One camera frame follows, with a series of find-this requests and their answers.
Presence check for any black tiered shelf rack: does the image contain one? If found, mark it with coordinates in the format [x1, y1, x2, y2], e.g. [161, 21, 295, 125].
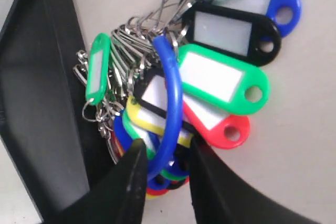
[1, 0, 112, 220]

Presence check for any key ring with coloured tags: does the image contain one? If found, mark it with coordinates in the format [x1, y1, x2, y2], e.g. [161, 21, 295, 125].
[73, 0, 301, 199]

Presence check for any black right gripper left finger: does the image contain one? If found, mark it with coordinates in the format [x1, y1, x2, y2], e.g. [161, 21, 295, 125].
[56, 139, 148, 223]

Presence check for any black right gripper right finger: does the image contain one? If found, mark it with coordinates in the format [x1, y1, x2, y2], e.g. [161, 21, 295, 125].
[190, 136, 314, 223]

